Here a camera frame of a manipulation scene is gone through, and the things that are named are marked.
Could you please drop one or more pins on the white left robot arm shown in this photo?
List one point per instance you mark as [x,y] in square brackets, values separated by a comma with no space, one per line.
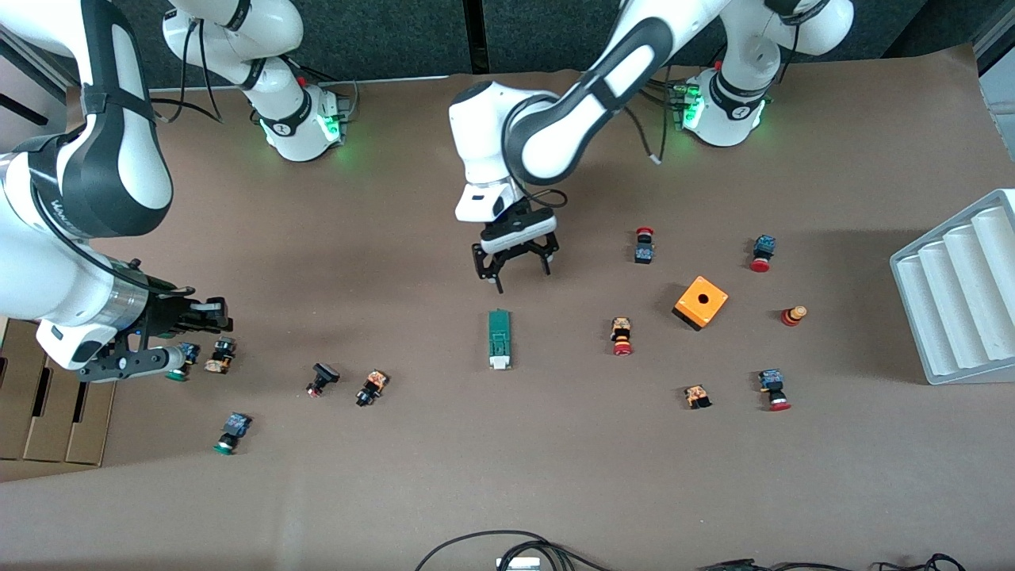
[484,143]

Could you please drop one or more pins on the green load switch white lever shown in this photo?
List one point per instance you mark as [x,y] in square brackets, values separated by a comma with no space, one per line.
[499,333]

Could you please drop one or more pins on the red pushbutton with blue block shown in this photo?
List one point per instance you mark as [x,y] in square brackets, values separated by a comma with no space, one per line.
[771,381]
[764,244]

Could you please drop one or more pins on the green pushbutton with blue block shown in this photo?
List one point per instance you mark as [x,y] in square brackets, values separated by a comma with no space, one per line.
[236,426]
[190,350]

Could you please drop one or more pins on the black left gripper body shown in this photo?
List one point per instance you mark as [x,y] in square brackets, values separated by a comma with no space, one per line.
[514,254]

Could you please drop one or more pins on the black selector with orange block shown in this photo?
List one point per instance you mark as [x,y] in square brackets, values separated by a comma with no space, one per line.
[373,385]

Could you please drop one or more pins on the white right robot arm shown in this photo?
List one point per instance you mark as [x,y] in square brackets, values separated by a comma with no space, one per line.
[40,262]

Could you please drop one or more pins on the red pushbutton with black block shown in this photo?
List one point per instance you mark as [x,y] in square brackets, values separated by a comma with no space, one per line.
[644,254]

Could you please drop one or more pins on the red pushbutton with orange block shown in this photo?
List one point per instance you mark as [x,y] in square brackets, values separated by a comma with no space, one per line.
[621,329]

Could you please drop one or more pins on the grey metal cabinet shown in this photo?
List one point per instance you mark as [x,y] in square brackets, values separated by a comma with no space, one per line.
[24,79]
[995,71]

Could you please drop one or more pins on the white ribbed tray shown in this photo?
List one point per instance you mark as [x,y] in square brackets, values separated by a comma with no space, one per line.
[951,301]

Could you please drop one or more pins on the black square pushbutton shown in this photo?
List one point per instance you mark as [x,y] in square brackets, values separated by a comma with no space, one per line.
[323,373]

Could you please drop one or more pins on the brown cardboard box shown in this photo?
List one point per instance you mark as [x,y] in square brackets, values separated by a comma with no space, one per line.
[47,420]

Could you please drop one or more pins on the small red orange button head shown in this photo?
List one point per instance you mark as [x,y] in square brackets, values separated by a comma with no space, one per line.
[791,317]

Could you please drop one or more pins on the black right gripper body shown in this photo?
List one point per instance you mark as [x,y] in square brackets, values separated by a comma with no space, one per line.
[164,313]

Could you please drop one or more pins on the orange button enclosure box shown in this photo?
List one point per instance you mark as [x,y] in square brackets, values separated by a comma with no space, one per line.
[716,303]

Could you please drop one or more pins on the orange black contact block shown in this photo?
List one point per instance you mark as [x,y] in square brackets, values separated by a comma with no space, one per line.
[697,394]

